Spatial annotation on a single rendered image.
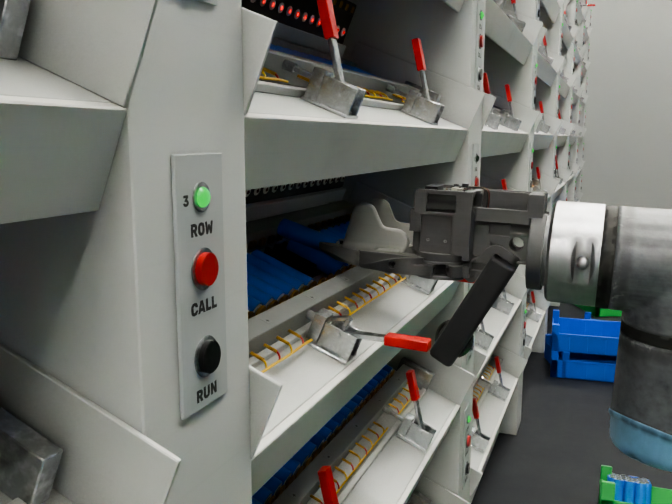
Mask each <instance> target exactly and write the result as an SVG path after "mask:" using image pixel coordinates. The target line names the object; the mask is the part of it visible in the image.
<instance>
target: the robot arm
mask: <svg viewBox="0 0 672 504"><path fill-rule="evenodd" d="M547 201H548V193H547V192H531V191H516V190H501V189H487V188H486V187H481V186H469V184H468V183H462V186H460V185H459V184H454V185H445V184H431V185H427V186H425V188H424V189H419V188H415V192H414V205H413V207H414V208H411V210H410V224H409V223H402V222H399V221H397V220H396V219H395V217H394V214H393V212H392V209H391V207H390V204H389V202H388V201H386V200H384V199H374V200H372V201H371V202H370V203H365V202H363V203H359V204H357V205H356V206H355V207H354V209H353V211H352V214H351V218H350V221H349V224H348V228H347V231H346V234H345V238H344V239H339V240H340V244H339V243H328V242H319V249H320V250H322V251H323V252H325V253H326V254H328V255H329V256H331V257H332V258H334V259H335V260H338V261H341V262H344V263H347V264H351V265H355V266H360V267H362V268H367V269H372V270H377V271H382V272H388V273H395V274H404V275H416V276H418V277H422V278H426V279H433V280H448V281H459V280H463V279H464V278H465V280H467V281H468V282H474V284H473V285H472V287H471V288H470V290H469V291H468V293H467V295H466V296H465V298H464V299H463V301H462V302H461V304H460V305H459V307H458V308H457V310H456V311H455V313H454V314H453V316H452V318H451V319H450V320H449V319H448V320H446V321H444V322H443V323H441V324H440V325H439V327H438V328H437V330H436V332H435V340H434V341H435V344H434V345H433V347H432V348H431V350H430V355H431V356H432V357H433V358H435V359H436V360H438V361H439V362H440V363H442V364H443V365H445V366H447V367H449V366H452V365H453V363H454V362H455V360H456V359H457V357H459V358H460V357H462V356H464V355H466V354H467V353H468V352H469V351H470V350H471V348H472V346H473V342H474V335H473V334H474V332H475V331H476V329H477V328H478V326H479V325H480V323H481V322H482V320H483V319H484V317H485V316H486V314H487V313H488V311H489V310H490V308H491V307H492V305H493V304H494V303H495V301H496V300H497V298H498V297H499V295H500V294H501V292H502V291H503V289H504V288H505V286H506V285H507V283H508V282H509V280H510V279H511V277H512V276H513V274H514V273H515V271H516V269H517V268H518V266H519V264H522V265H526V270H525V285H526V288H527V289H536V290H541V289H542V286H544V298H545V299H546V300H547V301H550V302H558V303H567V304H575V305H584V306H592V307H596V308H602V309H606V308H607V309H611V310H619V311H622V315H621V326H620V334H619V342H618V351H617V360H616V369H615V377H614V386H613V395H612V404H611V408H609V409H608V411H609V414H610V428H609V434H610V438H611V440H612V442H613V443H614V445H615V446H616V447H617V448H618V449H619V450H620V451H621V452H623V453H624V454H626V455H627V456H629V457H631V458H633V459H635V460H638V461H640V462H641V463H643V464H646V465H648V466H651V467H654V468H657V469H661V470H665V471H669V472H672V209H659V208H644V207H630V206H612V205H606V204H597V203H583V202H568V201H557V202H555V203H554V206H553V210H552V214H551V216H550V212H547ZM605 205H606V206H605ZM514 237H518V238H520V239H522V241H523V244H524V245H523V246H522V247H518V246H516V245H515V244H514V242H513V238H514ZM409 242H411V243H409Z"/></svg>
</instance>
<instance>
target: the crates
mask: <svg viewBox="0 0 672 504"><path fill-rule="evenodd" d="M573 305H575V304H573ZM575 306H577V307H579V308H580V309H582V310H584V311H586V312H585V317H584V319H577V318H563V317H559V310H555V309H553V319H552V334H545V353H544V358H545V359H546V360H547V361H548V362H549V363H550V377H559V378H569V379H580V380H591V381H602V382H613V383H614V377H615V369H616V360H617V351H618V342H619V334H620V326H621V322H619V321H605V320H596V319H591V315H593V316H594V317H620V316H621V315H622V311H619V310H611V309H607V308H606V309H602V308H596V307H592V306H584V305H575Z"/></svg>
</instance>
